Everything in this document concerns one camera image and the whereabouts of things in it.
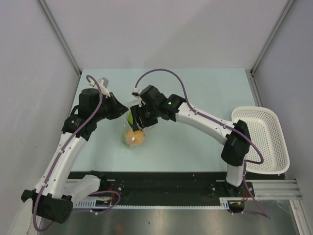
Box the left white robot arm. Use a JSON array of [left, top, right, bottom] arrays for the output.
[[21, 88, 128, 224]]

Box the left aluminium corner post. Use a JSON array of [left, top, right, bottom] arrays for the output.
[[36, 0, 82, 77]]

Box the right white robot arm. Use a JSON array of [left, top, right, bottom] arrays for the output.
[[131, 85, 251, 196]]

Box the aluminium frame rail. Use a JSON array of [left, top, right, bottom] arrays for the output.
[[58, 178, 300, 200]]

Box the orange fake fruit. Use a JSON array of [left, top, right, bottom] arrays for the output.
[[125, 130, 145, 146]]

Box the clear polka dot zip bag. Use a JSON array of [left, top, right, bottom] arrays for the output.
[[121, 100, 152, 147]]

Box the aluminium corner post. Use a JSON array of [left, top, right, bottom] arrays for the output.
[[36, 0, 82, 77], [250, 0, 296, 74]]

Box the white perforated plastic basket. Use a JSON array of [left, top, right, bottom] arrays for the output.
[[231, 106, 290, 175]]

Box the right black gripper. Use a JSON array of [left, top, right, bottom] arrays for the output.
[[131, 102, 159, 132]]

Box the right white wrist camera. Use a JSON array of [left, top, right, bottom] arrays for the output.
[[132, 88, 142, 107]]

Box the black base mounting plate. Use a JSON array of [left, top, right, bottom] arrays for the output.
[[69, 171, 254, 208]]

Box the right aluminium corner post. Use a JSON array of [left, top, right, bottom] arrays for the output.
[[250, 0, 296, 74]]

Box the green fake apple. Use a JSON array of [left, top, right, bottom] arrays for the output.
[[127, 112, 134, 128]]

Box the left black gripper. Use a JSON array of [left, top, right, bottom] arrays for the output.
[[92, 92, 128, 122]]

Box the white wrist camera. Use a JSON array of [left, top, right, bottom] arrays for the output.
[[132, 88, 142, 107], [89, 78, 111, 98]]

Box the white slotted cable duct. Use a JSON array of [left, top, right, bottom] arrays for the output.
[[73, 198, 244, 211]]

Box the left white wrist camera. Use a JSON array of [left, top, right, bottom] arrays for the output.
[[89, 78, 111, 98]]

